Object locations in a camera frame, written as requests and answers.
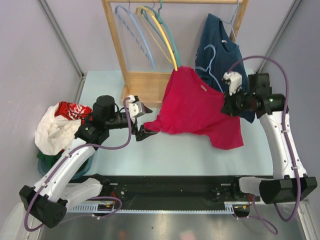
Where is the teal hanger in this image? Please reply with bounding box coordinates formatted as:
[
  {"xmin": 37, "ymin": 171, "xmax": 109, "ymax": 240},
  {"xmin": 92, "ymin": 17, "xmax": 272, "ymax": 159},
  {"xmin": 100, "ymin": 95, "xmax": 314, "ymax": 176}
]
[{"xmin": 143, "ymin": 0, "xmax": 182, "ymax": 66}]

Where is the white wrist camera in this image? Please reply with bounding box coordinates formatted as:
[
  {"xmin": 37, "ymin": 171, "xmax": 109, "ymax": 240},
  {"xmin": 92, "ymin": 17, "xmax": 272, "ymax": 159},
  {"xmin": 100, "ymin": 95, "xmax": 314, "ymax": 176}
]
[
  {"xmin": 125, "ymin": 95, "xmax": 146, "ymax": 122},
  {"xmin": 223, "ymin": 71, "xmax": 242, "ymax": 96}
]

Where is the wooden clothes rack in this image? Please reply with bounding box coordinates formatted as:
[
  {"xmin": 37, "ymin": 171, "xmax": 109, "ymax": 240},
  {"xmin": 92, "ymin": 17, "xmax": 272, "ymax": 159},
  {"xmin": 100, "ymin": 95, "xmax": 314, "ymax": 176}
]
[{"xmin": 102, "ymin": 0, "xmax": 248, "ymax": 108}]

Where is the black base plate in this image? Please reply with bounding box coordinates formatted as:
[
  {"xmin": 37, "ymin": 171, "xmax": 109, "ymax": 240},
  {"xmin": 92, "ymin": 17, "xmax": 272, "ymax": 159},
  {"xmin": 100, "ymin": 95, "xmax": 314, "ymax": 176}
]
[{"xmin": 72, "ymin": 174, "xmax": 275, "ymax": 211}]

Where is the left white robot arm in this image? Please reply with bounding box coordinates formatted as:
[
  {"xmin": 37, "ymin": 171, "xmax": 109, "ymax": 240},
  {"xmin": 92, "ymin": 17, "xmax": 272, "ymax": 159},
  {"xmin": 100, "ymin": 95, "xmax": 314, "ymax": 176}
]
[{"xmin": 19, "ymin": 95, "xmax": 155, "ymax": 232}]

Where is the thin blue hanger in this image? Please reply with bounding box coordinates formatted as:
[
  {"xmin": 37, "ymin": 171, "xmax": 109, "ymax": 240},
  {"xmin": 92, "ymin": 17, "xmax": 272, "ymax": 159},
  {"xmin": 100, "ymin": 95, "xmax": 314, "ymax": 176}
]
[{"xmin": 195, "ymin": 44, "xmax": 223, "ymax": 93}]

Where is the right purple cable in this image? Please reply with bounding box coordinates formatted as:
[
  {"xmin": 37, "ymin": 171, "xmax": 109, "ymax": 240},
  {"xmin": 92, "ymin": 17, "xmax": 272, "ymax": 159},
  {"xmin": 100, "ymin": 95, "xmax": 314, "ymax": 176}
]
[{"xmin": 226, "ymin": 55, "xmax": 302, "ymax": 235}]

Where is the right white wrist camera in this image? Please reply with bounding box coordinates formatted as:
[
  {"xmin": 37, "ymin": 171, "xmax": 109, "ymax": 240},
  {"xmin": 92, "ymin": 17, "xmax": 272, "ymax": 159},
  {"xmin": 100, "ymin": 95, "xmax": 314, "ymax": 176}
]
[{"xmin": 223, "ymin": 71, "xmax": 242, "ymax": 96}]

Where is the light blue notched hanger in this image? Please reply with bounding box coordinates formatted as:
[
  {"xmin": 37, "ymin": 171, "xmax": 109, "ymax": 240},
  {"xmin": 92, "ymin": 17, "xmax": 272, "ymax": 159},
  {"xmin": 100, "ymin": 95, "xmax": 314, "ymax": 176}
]
[{"xmin": 114, "ymin": 4, "xmax": 156, "ymax": 70}]

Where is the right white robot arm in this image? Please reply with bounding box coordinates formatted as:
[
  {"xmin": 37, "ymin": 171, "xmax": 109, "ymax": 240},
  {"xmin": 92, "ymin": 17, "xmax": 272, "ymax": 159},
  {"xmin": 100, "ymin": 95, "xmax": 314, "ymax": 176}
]
[{"xmin": 221, "ymin": 71, "xmax": 318, "ymax": 204}]

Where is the light blue wire hanger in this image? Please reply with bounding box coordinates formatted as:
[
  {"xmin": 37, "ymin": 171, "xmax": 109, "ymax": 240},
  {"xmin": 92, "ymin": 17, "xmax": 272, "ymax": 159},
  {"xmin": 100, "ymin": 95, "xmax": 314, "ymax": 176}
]
[{"xmin": 222, "ymin": 0, "xmax": 242, "ymax": 46}]

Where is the yellow hanger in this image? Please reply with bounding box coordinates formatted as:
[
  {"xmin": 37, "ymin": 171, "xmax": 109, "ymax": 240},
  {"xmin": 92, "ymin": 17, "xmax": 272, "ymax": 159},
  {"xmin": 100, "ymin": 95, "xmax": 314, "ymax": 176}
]
[{"xmin": 135, "ymin": 5, "xmax": 179, "ymax": 72}]

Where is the teal laundry basket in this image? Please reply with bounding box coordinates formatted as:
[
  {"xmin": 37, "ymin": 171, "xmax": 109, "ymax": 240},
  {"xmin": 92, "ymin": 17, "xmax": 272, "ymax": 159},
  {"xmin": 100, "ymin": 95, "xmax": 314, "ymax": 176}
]
[{"xmin": 37, "ymin": 111, "xmax": 101, "ymax": 180}]

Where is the dark blue t shirt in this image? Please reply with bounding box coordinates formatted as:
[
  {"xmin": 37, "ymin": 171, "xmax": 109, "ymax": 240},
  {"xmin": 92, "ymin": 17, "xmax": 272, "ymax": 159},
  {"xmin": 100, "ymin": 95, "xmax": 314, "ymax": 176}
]
[{"xmin": 193, "ymin": 13, "xmax": 256, "ymax": 124}]

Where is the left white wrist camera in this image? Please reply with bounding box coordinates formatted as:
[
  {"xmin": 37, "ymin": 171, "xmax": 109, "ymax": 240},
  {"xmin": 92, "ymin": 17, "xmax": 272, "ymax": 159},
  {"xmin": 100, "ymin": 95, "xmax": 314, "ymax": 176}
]
[{"xmin": 125, "ymin": 95, "xmax": 146, "ymax": 122}]

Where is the green garment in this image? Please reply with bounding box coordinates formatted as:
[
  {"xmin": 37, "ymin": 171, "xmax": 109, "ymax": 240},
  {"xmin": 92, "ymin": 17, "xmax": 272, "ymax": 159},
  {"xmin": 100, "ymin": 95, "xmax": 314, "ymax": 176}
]
[{"xmin": 37, "ymin": 150, "xmax": 64, "ymax": 168}]

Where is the pink t shirt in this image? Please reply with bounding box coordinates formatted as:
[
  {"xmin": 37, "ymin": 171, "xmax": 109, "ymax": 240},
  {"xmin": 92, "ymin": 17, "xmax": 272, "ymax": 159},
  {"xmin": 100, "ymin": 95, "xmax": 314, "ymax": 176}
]
[{"xmin": 144, "ymin": 66, "xmax": 244, "ymax": 150}]

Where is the white slotted cable duct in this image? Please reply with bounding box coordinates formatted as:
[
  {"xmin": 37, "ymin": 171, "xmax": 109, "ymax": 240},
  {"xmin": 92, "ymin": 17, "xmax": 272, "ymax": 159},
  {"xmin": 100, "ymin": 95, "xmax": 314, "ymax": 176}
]
[{"xmin": 67, "ymin": 200, "xmax": 234, "ymax": 214}]

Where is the white and red shirt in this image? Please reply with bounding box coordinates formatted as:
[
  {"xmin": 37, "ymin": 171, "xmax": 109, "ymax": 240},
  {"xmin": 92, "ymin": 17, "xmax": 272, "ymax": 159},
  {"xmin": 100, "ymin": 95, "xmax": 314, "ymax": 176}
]
[{"xmin": 34, "ymin": 101, "xmax": 92, "ymax": 156}]

